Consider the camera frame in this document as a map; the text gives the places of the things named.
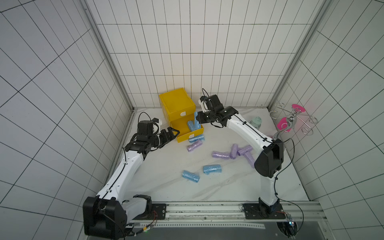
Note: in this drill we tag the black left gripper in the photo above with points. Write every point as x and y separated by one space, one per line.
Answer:
166 139

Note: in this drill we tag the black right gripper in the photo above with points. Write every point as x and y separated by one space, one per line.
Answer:
202 117

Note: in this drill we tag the blue bag roll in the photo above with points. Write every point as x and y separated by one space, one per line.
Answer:
197 124
191 126
209 169
196 138
191 176

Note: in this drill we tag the yellow plastic drawer cabinet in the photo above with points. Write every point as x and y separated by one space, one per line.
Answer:
178 109

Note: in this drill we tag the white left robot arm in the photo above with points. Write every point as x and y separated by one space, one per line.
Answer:
120 183

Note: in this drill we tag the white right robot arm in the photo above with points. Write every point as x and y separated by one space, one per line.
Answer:
270 152

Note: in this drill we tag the purple bag roll upright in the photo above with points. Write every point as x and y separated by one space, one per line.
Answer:
234 150

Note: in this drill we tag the pale green jar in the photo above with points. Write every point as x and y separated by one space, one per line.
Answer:
256 122

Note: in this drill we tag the purple bag roll short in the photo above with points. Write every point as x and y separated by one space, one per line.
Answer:
244 150

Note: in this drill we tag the pink metal cup rack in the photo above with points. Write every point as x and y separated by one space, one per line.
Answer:
289 120

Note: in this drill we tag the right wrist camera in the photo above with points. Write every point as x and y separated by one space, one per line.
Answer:
211 103

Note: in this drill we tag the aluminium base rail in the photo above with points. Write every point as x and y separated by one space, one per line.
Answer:
236 214

